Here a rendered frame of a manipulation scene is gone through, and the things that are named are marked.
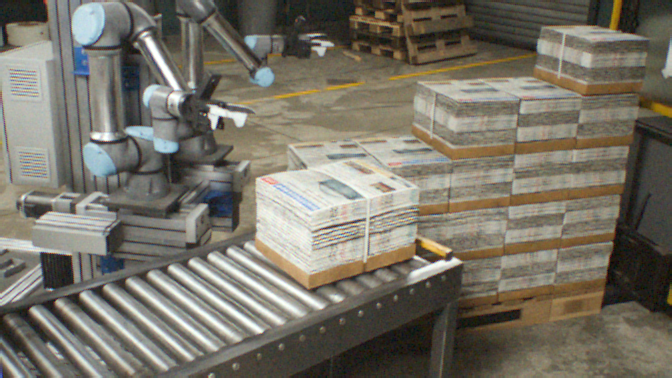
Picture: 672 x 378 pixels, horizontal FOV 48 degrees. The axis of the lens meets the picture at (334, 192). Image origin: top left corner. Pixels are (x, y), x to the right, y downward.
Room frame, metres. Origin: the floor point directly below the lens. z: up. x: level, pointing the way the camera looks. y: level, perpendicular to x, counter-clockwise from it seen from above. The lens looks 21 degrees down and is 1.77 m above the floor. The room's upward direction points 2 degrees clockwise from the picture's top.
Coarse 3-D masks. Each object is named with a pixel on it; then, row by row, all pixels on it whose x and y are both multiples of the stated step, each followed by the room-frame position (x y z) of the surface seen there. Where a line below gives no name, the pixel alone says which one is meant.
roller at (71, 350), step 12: (36, 312) 1.64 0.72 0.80; (48, 312) 1.64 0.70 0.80; (36, 324) 1.61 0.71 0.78; (48, 324) 1.58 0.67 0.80; (60, 324) 1.59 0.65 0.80; (48, 336) 1.55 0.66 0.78; (60, 336) 1.53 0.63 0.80; (72, 336) 1.54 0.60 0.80; (60, 348) 1.50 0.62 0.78; (72, 348) 1.48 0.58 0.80; (84, 348) 1.49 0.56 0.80; (72, 360) 1.45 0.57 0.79; (84, 360) 1.44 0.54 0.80; (96, 360) 1.44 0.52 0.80; (84, 372) 1.41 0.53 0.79; (96, 372) 1.39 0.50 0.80; (108, 372) 1.40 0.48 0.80
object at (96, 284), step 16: (224, 240) 2.09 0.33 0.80; (240, 240) 2.10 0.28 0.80; (176, 256) 1.97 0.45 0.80; (192, 256) 1.98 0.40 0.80; (112, 272) 1.86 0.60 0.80; (128, 272) 1.86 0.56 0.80; (144, 272) 1.87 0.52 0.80; (64, 288) 1.76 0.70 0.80; (80, 288) 1.76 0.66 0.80; (96, 288) 1.78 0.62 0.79; (16, 304) 1.67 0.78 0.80; (32, 304) 1.67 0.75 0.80; (48, 304) 1.69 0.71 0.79; (0, 320) 1.61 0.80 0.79; (16, 352) 1.63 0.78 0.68
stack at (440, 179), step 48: (288, 144) 3.00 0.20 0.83; (336, 144) 3.02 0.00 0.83; (384, 144) 3.05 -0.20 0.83; (432, 192) 2.84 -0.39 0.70; (480, 192) 2.92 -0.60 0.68; (528, 192) 3.00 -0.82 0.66; (432, 240) 2.84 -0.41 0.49; (480, 240) 2.93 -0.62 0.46; (528, 240) 3.02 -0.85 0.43; (480, 288) 2.94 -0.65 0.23; (528, 288) 3.03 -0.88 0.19
